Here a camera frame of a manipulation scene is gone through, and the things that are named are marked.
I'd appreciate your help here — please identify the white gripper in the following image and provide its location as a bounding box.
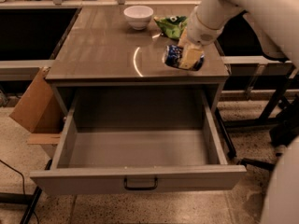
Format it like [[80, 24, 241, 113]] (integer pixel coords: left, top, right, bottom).
[[178, 7, 223, 70]]

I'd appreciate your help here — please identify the blue pepsi can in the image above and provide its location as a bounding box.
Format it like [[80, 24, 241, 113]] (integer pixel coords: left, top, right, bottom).
[[162, 44, 206, 72]]

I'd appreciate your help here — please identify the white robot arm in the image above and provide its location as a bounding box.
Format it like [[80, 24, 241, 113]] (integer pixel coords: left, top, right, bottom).
[[187, 0, 299, 224]]

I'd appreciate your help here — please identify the grey cabinet counter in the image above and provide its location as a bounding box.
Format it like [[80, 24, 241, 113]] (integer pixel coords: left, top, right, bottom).
[[44, 4, 230, 117]]

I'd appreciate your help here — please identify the grey open drawer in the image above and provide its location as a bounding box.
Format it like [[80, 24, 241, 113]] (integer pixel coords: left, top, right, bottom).
[[30, 88, 246, 195]]

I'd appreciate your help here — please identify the green chip bag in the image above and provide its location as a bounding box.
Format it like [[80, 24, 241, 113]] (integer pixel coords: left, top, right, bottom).
[[154, 16, 188, 40]]

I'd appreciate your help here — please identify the white ceramic bowl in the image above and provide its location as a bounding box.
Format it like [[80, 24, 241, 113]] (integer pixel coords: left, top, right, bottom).
[[123, 6, 153, 30]]

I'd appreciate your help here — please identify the black metal table leg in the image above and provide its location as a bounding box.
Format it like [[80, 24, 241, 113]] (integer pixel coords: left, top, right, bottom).
[[215, 109, 236, 160]]

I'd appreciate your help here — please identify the black office chair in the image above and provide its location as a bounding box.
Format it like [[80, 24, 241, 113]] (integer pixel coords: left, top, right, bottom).
[[237, 68, 299, 173]]

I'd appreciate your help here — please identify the black drawer handle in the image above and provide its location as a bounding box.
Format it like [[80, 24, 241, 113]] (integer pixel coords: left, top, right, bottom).
[[123, 178, 158, 191]]

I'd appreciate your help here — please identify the black floor cable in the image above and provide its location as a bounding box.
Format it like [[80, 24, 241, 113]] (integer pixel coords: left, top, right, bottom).
[[0, 160, 40, 224]]

